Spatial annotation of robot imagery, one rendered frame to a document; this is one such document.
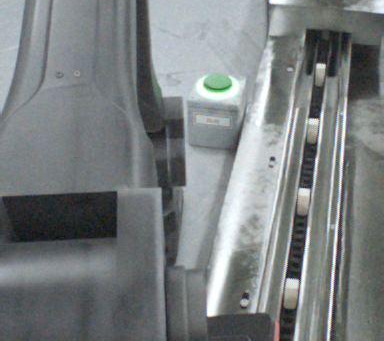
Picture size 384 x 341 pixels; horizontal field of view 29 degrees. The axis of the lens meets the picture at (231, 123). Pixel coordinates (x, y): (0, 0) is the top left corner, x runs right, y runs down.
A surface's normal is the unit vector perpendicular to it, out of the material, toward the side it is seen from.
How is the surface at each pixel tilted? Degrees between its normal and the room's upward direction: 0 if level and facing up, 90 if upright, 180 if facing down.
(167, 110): 14
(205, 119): 90
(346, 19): 90
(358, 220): 0
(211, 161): 0
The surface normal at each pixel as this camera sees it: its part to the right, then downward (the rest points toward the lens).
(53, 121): 0.04, -0.62
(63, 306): 0.06, -0.44
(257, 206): 0.01, -0.81
